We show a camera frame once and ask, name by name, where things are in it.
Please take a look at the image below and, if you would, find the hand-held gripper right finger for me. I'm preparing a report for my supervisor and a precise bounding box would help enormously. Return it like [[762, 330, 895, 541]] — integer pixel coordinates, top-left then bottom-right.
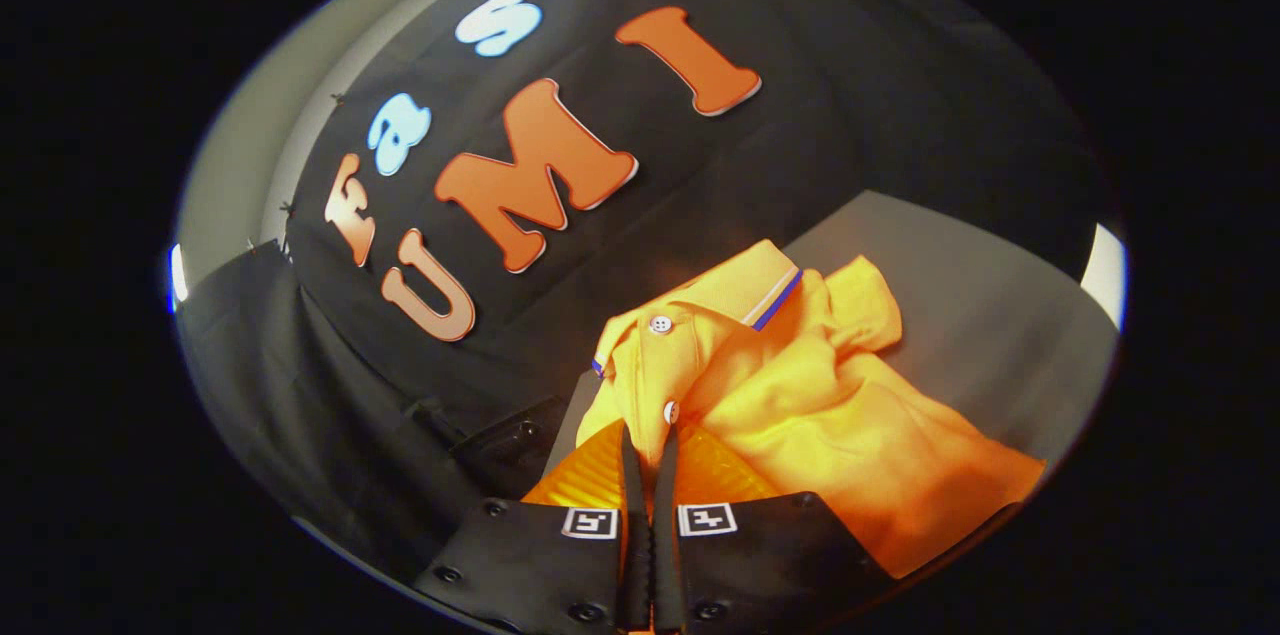
[[652, 422, 898, 635]]

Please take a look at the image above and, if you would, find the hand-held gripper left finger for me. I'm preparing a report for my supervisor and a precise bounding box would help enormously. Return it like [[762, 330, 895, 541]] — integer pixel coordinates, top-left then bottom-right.
[[412, 418, 656, 635]]

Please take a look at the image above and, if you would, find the yellow polo shirt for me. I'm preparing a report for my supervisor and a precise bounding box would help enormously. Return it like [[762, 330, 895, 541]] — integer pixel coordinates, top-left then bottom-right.
[[575, 238, 1048, 581]]

